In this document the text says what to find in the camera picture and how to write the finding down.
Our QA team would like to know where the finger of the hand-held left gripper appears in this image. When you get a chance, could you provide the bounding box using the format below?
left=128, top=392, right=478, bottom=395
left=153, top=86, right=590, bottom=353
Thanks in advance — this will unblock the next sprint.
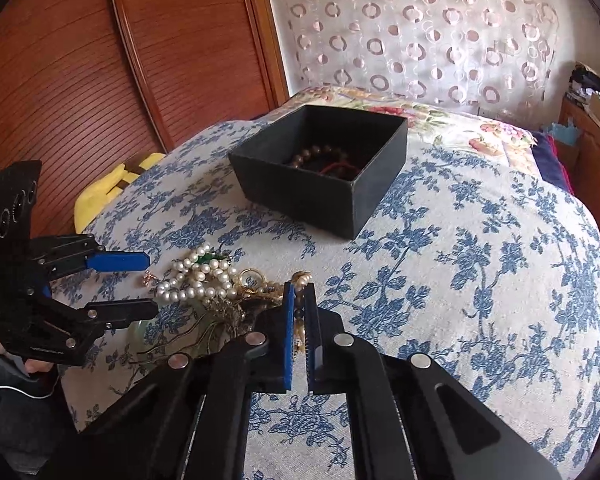
left=30, top=291, right=159, bottom=367
left=29, top=233, right=151, bottom=284

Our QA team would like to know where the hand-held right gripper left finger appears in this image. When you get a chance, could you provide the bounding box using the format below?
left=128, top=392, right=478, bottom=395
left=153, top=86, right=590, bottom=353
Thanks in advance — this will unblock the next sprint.
left=50, top=280, right=306, bottom=480

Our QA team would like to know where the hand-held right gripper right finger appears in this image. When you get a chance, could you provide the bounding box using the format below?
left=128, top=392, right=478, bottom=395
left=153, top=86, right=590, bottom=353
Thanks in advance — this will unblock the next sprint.
left=304, top=283, right=563, bottom=480

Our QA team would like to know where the white pearl necklace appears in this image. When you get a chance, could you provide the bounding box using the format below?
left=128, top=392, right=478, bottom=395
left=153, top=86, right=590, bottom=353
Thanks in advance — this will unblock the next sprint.
left=154, top=242, right=242, bottom=307

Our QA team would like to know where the gold bead bracelet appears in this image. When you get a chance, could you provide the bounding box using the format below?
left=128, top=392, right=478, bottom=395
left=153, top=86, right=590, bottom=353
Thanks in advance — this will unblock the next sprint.
left=290, top=270, right=314, bottom=356

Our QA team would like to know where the gold ring clasp jewelry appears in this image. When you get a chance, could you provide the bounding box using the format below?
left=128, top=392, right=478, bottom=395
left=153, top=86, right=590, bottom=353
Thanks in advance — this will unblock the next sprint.
left=236, top=267, right=286, bottom=307

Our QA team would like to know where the thin gold chain necklace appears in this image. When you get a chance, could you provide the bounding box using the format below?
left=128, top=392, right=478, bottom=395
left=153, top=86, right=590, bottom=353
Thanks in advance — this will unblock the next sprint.
left=128, top=305, right=261, bottom=367

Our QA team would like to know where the black jewelry box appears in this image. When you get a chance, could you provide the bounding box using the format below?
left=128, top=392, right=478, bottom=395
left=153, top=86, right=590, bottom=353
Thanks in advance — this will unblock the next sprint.
left=228, top=104, right=409, bottom=241

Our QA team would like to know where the person's left hand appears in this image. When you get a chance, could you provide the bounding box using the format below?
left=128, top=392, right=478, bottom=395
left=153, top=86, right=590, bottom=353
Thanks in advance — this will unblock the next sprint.
left=0, top=329, right=56, bottom=377

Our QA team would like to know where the yellow cloth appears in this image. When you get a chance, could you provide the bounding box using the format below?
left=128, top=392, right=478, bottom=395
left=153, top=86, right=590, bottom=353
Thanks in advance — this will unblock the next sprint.
left=73, top=152, right=166, bottom=235

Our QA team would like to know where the wooden louvered wardrobe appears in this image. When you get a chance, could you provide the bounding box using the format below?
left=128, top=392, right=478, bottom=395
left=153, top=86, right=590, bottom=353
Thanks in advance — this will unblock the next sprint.
left=0, top=0, right=292, bottom=242

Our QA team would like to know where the pink floral quilt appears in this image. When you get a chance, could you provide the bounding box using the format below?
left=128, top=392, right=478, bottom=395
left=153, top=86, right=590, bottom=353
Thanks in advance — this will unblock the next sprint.
left=252, top=85, right=542, bottom=173

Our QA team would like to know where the navy blanket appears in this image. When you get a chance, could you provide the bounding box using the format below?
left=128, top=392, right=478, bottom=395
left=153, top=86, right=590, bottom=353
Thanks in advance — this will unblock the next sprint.
left=531, top=130, right=566, bottom=192

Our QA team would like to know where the red blanket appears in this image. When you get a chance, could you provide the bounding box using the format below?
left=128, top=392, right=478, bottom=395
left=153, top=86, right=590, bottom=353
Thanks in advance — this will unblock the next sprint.
left=550, top=132, right=577, bottom=197

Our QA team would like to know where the circle patterned sheer curtain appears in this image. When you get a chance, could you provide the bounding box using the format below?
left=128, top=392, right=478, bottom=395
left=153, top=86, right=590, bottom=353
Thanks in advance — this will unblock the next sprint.
left=264, top=0, right=562, bottom=117

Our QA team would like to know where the blue plastic bag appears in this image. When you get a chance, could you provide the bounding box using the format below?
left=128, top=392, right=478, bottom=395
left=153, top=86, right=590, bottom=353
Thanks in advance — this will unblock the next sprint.
left=549, top=119, right=584, bottom=149

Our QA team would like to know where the wooden cabinet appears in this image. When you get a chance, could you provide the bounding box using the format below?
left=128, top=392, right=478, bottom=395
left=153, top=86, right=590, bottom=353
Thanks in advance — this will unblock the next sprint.
left=557, top=95, right=600, bottom=263

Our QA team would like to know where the pile of dark clothes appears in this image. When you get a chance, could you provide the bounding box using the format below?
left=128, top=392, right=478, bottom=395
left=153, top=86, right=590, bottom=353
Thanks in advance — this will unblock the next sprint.
left=567, top=62, right=600, bottom=107

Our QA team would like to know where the white cable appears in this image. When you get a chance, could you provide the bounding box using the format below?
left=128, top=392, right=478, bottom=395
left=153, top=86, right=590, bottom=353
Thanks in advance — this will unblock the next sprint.
left=0, top=382, right=58, bottom=402

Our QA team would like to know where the red cord bracelet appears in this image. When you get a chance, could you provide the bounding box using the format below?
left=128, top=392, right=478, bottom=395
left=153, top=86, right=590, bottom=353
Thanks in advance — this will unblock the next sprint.
left=320, top=159, right=365, bottom=179

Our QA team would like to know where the brown bead bracelet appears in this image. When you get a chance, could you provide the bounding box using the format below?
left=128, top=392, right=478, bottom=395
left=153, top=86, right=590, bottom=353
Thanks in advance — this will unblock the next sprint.
left=287, top=143, right=342, bottom=171

